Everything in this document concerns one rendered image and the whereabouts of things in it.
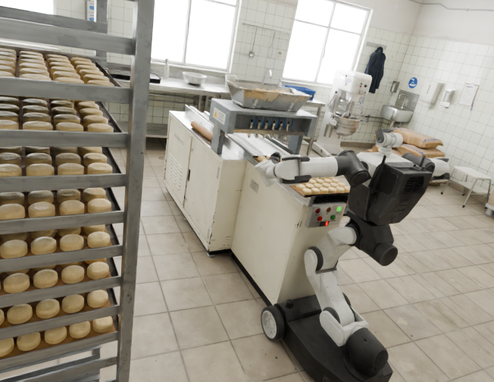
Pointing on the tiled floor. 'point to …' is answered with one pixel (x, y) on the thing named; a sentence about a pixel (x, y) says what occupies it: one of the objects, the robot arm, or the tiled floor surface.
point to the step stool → (471, 183)
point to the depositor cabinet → (204, 183)
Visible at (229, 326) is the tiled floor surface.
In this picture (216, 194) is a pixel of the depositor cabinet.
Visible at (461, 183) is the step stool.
